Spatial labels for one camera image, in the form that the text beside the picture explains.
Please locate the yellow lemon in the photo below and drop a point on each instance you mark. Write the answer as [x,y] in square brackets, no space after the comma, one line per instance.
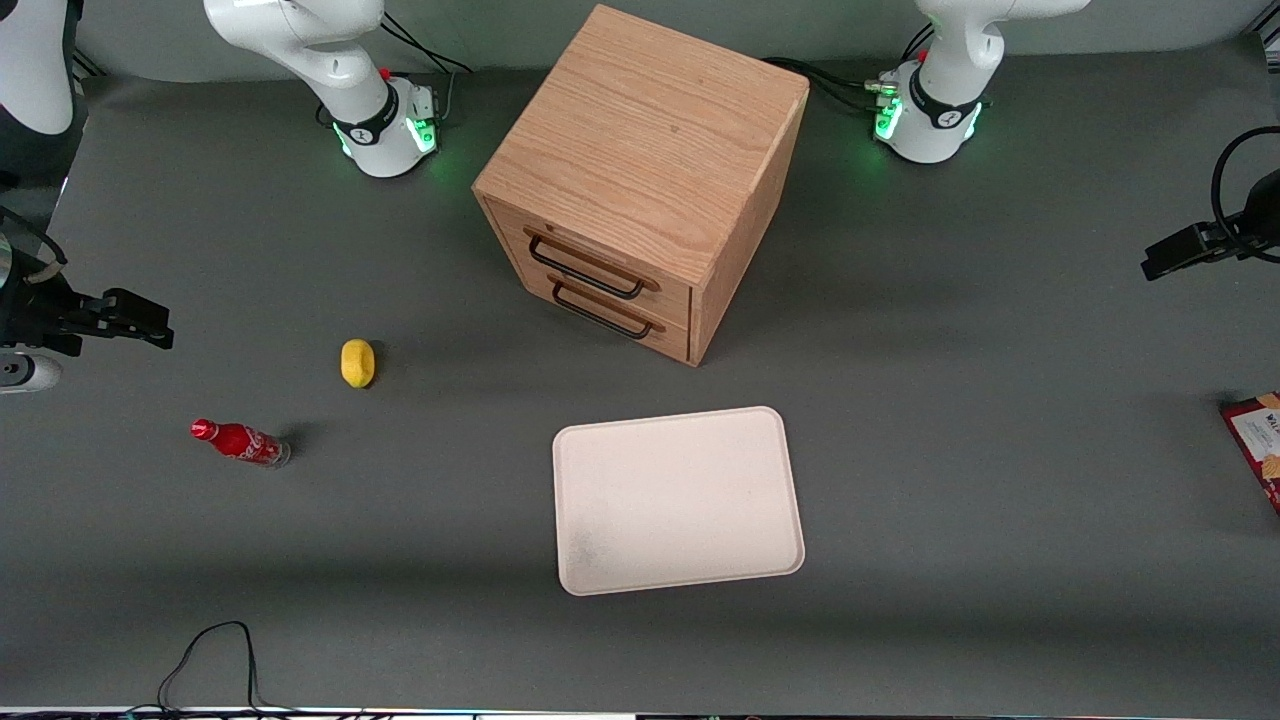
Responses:
[357,363]

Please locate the wooden drawer front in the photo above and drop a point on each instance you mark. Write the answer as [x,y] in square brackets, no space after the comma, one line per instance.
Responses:
[672,293]
[672,340]

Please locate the white rectangular tray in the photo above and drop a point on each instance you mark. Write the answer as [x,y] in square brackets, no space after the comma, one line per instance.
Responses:
[675,500]

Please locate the wooden drawer cabinet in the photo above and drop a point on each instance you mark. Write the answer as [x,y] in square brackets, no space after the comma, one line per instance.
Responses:
[640,130]

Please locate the red cookie box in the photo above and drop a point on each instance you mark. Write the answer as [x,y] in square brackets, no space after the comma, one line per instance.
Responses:
[1262,450]

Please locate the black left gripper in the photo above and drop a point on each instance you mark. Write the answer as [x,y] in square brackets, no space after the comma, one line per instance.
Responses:
[1236,233]

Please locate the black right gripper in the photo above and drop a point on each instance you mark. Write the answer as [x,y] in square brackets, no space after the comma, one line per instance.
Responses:
[38,308]

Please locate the red cola bottle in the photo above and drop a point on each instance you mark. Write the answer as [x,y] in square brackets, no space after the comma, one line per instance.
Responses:
[240,441]

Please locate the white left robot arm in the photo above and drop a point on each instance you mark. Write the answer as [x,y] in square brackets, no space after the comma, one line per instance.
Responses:
[950,60]

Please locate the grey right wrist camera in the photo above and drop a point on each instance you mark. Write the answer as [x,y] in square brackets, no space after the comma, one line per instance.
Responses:
[25,373]

